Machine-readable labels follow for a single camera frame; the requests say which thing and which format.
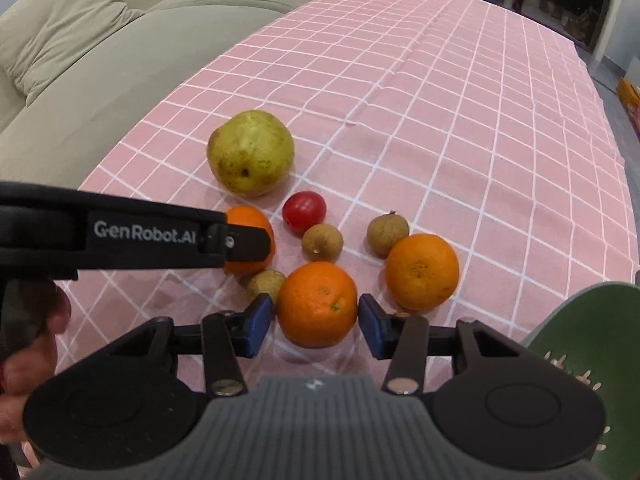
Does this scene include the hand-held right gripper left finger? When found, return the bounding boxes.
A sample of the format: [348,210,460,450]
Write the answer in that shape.
[107,292,275,397]

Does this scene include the orange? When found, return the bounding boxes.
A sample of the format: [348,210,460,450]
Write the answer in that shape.
[384,233,460,311]
[276,261,359,348]
[222,206,277,277]

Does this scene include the yellow-green pear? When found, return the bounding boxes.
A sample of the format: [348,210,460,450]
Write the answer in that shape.
[207,110,296,197]

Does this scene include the grey-green sofa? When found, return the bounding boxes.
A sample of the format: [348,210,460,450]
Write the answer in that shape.
[0,0,414,191]

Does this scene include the green colander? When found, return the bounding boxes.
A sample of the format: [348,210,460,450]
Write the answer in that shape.
[522,281,640,480]

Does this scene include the red tomato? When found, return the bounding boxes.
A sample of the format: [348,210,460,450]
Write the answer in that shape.
[282,191,328,235]

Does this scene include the yellow box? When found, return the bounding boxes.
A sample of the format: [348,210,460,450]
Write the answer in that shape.
[616,77,640,122]

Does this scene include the pink checked tablecloth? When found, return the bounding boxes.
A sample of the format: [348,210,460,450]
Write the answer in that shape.
[55,0,639,396]

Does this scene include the person's left hand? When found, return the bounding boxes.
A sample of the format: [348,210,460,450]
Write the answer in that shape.
[0,284,72,445]

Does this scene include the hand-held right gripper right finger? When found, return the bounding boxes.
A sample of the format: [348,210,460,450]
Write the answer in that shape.
[357,294,526,395]

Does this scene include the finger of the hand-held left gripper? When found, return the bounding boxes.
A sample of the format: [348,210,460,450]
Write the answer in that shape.
[200,224,274,264]

